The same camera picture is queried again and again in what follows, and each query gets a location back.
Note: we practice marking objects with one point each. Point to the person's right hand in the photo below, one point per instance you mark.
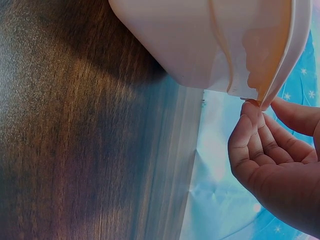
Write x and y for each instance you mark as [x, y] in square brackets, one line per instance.
[282, 180]

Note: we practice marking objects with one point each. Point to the person's right thumb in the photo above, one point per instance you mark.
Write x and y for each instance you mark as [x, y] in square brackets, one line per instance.
[297, 115]

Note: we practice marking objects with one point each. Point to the white plastic container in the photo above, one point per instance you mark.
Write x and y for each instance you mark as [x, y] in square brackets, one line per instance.
[180, 37]

